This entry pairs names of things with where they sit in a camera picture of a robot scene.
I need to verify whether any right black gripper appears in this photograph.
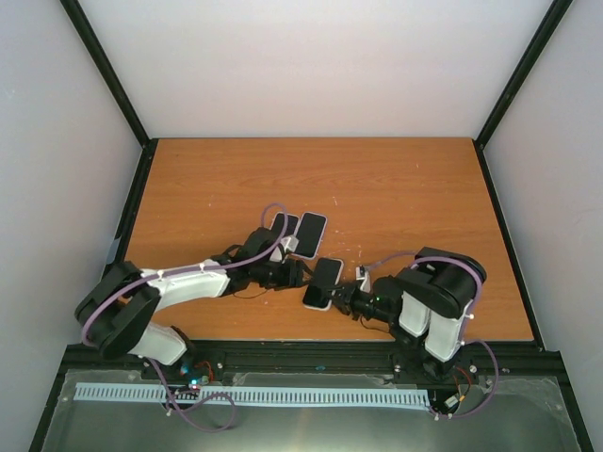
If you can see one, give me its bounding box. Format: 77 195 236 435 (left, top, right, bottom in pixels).
320 280 393 324

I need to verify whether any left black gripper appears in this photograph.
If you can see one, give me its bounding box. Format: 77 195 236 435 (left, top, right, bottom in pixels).
252 258 317 291

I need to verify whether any white phone case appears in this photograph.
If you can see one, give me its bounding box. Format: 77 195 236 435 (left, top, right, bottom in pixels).
301 256 344 312

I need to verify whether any lavender phone case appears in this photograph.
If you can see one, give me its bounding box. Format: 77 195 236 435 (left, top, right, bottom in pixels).
290 212 329 261

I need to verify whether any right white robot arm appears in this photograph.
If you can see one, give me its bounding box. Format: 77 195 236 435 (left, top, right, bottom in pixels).
329 247 487 366

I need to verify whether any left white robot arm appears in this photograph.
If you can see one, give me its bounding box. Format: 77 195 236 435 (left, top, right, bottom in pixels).
74 227 312 379

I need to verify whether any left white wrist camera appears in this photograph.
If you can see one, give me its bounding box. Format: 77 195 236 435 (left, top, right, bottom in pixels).
269 235 299 263

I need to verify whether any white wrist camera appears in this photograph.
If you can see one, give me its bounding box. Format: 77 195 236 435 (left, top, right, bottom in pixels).
269 235 299 263
355 266 371 293

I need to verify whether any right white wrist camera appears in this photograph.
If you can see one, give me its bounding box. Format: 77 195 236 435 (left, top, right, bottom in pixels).
355 266 371 293

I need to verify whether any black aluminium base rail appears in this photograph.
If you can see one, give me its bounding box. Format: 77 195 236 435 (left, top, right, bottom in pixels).
58 340 569 388

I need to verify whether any light blue cable duct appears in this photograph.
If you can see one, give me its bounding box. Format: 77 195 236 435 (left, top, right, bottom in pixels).
73 382 430 411

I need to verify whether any left black frame post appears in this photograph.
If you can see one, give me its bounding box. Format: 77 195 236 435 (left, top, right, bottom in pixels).
59 0 159 147

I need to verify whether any black frame post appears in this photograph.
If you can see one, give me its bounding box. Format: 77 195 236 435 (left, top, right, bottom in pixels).
59 0 159 147
474 0 575 148

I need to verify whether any right black frame post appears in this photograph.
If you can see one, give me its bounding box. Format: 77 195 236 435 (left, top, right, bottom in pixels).
474 0 575 148

